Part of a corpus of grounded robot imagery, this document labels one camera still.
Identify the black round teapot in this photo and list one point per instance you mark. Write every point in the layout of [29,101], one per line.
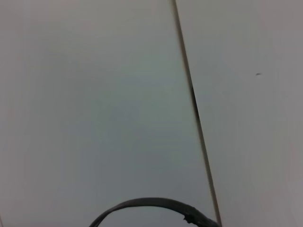
[151,201]

